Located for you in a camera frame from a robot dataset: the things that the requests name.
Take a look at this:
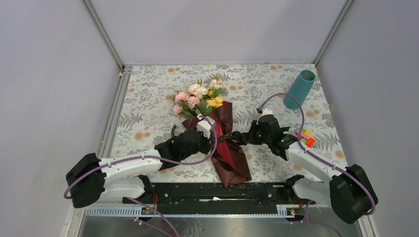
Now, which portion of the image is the black gold-lettered ribbon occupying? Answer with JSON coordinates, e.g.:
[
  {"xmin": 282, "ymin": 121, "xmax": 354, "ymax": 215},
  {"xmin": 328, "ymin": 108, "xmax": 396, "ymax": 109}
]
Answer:
[{"xmin": 166, "ymin": 126, "xmax": 247, "ymax": 147}]

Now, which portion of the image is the flower bouquet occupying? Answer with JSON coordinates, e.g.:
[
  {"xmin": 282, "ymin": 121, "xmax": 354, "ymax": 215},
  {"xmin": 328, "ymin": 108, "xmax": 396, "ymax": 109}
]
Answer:
[{"xmin": 171, "ymin": 74, "xmax": 252, "ymax": 189}]

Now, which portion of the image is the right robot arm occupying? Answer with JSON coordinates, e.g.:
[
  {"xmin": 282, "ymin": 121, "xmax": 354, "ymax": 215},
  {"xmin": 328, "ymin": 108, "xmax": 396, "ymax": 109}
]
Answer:
[{"xmin": 226, "ymin": 114, "xmax": 378, "ymax": 224}]

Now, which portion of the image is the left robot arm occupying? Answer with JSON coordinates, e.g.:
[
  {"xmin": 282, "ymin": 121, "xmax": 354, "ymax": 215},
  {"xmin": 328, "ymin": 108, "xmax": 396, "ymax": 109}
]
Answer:
[{"xmin": 63, "ymin": 129, "xmax": 218, "ymax": 208}]

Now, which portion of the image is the teal cylindrical vase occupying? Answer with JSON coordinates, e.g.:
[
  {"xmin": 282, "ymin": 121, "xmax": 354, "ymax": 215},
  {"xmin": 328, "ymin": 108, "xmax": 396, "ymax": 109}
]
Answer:
[{"xmin": 283, "ymin": 70, "xmax": 316, "ymax": 110}]

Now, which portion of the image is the colourful block stack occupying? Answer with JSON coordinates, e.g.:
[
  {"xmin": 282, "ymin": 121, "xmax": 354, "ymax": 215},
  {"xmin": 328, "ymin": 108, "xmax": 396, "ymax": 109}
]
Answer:
[{"xmin": 295, "ymin": 129, "xmax": 316, "ymax": 148}]

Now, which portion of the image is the floral patterned table mat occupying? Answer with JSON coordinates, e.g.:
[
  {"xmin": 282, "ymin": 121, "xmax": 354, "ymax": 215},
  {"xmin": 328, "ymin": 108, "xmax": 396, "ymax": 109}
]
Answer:
[{"xmin": 103, "ymin": 64, "xmax": 347, "ymax": 165}]

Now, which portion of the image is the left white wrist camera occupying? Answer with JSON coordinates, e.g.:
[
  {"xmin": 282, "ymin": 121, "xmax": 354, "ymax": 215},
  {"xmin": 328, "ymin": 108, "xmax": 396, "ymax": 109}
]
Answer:
[{"xmin": 196, "ymin": 114, "xmax": 215, "ymax": 139}]

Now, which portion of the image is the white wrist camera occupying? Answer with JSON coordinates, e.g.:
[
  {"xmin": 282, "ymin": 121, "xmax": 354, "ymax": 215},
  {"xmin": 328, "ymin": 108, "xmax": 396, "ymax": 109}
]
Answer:
[
  {"xmin": 196, "ymin": 114, "xmax": 215, "ymax": 139},
  {"xmin": 256, "ymin": 108, "xmax": 273, "ymax": 120}
]

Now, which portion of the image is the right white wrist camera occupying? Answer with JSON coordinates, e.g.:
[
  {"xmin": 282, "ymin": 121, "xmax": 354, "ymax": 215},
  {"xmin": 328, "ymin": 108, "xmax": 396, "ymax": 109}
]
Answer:
[{"xmin": 256, "ymin": 108, "xmax": 273, "ymax": 120}]

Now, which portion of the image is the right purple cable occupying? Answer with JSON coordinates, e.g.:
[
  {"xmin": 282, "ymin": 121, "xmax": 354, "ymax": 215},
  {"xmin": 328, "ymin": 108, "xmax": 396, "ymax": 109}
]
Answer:
[{"xmin": 256, "ymin": 93, "xmax": 377, "ymax": 237}]

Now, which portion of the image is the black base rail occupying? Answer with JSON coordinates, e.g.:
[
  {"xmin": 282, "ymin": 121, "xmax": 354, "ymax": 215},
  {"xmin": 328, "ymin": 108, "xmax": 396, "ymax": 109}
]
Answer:
[{"xmin": 123, "ymin": 182, "xmax": 308, "ymax": 216}]

